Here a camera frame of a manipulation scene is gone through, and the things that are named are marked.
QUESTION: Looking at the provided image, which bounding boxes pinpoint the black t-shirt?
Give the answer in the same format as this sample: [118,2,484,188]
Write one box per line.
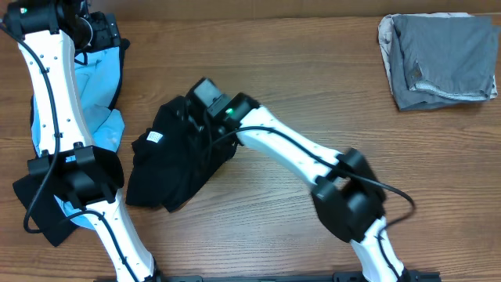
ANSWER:
[126,96,236,212]

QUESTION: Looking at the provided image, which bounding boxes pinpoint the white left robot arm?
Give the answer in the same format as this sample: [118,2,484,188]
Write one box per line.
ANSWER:
[1,1,161,281]

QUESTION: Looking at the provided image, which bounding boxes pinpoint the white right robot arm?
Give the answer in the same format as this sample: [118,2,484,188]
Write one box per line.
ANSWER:
[186,78,411,281]

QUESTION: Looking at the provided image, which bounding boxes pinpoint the brown cardboard backdrop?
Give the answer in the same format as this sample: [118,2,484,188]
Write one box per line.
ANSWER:
[89,0,500,21]

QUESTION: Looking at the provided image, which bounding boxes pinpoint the light blue t-shirt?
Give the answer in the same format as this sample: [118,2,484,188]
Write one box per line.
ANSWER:
[30,46,126,230]

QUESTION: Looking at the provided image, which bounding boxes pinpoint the black garment under blue shirt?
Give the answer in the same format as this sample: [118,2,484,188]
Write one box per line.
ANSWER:
[31,38,130,247]

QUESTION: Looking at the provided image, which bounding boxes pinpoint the folded white cloth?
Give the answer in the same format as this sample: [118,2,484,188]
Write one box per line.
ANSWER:
[377,12,499,100]

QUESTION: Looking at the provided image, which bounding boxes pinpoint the folded grey shorts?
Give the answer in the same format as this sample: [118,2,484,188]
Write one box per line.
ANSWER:
[388,13,498,112]

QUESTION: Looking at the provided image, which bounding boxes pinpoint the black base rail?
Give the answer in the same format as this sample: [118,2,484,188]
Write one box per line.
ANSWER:
[93,270,442,282]

